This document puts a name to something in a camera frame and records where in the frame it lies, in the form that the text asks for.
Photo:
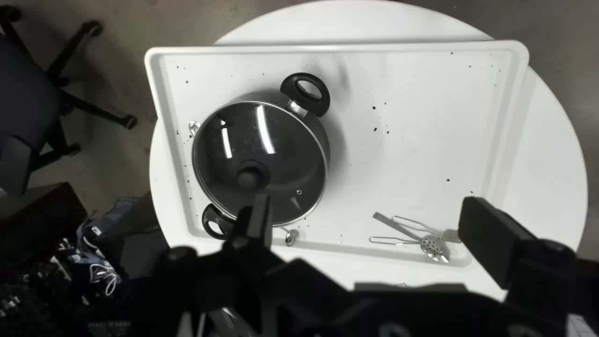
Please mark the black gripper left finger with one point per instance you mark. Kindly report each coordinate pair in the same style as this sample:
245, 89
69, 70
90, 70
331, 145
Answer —
258, 218

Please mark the small round metal piece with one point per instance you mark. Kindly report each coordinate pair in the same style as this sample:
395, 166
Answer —
290, 237

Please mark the white rectangular tray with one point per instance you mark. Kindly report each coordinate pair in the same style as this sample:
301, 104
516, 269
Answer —
404, 157

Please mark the glass lid with black knob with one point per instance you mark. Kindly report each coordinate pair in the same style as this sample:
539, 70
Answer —
280, 170

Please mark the black office chair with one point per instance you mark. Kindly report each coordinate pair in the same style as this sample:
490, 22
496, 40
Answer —
24, 106

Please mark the small metal spoon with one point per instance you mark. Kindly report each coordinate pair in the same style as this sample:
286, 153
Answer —
434, 245

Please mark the dark box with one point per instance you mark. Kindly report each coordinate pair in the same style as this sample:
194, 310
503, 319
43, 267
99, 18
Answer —
37, 218

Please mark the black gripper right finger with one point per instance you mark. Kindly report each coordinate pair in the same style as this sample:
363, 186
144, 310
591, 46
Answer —
492, 245

